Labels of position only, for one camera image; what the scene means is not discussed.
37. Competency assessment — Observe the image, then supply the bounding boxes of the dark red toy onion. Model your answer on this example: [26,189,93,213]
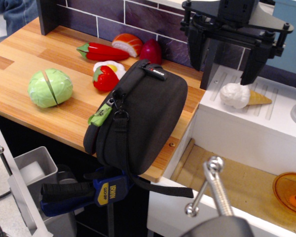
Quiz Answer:
[140,39,162,65]

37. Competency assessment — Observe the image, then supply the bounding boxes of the black carry strap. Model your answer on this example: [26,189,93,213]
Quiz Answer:
[112,110,194,198]

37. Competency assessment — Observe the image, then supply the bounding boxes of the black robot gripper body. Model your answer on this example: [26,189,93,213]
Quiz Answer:
[181,0,294,58]

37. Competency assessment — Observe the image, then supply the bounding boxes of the blue jeans leg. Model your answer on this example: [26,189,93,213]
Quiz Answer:
[0,0,38,36]

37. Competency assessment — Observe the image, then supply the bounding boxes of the red toy strawberry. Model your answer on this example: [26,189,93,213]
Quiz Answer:
[93,66,119,91]

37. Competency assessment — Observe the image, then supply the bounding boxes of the blue Irwin bar clamp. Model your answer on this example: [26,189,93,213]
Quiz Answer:
[40,166,134,237]

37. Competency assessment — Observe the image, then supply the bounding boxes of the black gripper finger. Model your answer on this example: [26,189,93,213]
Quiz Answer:
[188,23,208,71]
[240,43,269,85]

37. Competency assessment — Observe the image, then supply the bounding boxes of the green toy cabbage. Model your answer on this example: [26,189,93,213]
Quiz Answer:
[28,68,73,108]

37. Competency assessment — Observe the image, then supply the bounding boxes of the black zipper case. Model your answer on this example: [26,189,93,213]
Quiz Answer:
[83,59,188,175]

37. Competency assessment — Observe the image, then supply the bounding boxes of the white toy sink unit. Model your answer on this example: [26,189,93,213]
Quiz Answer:
[155,66,296,237]

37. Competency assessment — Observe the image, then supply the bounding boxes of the red toy chili pepper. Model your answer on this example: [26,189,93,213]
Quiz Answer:
[76,42,130,61]

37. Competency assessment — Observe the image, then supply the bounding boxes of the orange plastic bowl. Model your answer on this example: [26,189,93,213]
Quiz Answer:
[273,172,296,214]

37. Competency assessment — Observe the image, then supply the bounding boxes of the grey plastic bin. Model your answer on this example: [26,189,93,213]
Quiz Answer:
[8,147,77,237]

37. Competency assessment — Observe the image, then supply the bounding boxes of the toy salmon sushi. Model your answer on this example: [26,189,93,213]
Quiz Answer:
[112,33,143,57]

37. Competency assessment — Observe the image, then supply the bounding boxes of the toy fried egg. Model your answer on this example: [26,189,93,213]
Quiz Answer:
[93,60,126,79]

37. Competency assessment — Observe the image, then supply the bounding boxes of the toy ice cream cone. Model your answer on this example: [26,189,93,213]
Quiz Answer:
[220,83,272,109]

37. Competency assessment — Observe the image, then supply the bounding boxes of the green zipper pull tab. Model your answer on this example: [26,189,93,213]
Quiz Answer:
[88,104,112,127]

